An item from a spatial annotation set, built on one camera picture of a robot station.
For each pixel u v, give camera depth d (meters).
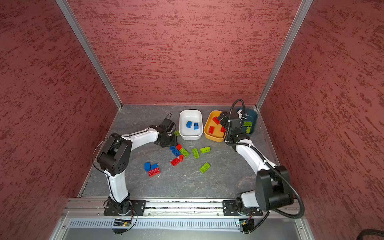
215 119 1.10
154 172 0.85
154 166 0.88
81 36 0.81
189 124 1.06
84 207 0.75
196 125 1.03
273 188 0.43
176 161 0.90
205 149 0.94
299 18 0.75
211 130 1.03
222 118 0.79
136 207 0.74
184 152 0.95
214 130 1.04
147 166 0.88
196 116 1.12
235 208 0.74
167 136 0.82
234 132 0.66
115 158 0.51
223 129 1.03
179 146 0.94
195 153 0.92
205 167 0.88
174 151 0.94
